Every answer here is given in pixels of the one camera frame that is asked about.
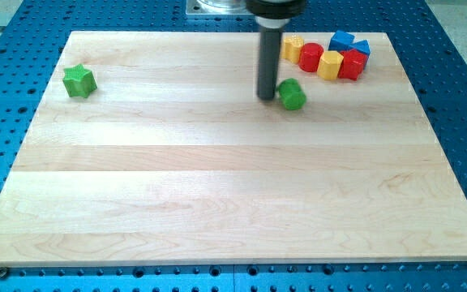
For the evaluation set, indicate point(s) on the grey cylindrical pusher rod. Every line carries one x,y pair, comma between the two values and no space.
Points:
268,61

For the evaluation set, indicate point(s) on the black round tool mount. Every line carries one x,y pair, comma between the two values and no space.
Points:
275,14

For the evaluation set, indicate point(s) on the red star block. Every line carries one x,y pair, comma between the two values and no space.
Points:
352,65

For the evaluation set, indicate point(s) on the green star block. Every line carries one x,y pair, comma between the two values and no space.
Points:
79,81

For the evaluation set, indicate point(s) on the yellow pentagon block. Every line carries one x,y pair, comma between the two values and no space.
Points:
292,48

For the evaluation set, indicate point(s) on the red cylinder block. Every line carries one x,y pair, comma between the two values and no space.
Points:
310,56

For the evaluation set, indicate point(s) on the green cylinder block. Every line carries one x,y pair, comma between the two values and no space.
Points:
291,94

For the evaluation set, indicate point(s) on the yellow hexagon block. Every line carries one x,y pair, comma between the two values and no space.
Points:
329,65

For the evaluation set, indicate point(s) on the blue cube block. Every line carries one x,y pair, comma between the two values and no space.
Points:
341,41

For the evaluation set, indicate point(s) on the blue triangle block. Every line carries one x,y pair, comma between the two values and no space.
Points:
363,47

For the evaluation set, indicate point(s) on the light wooden board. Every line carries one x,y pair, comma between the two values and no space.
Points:
174,160

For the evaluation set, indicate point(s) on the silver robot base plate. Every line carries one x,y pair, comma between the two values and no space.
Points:
216,7

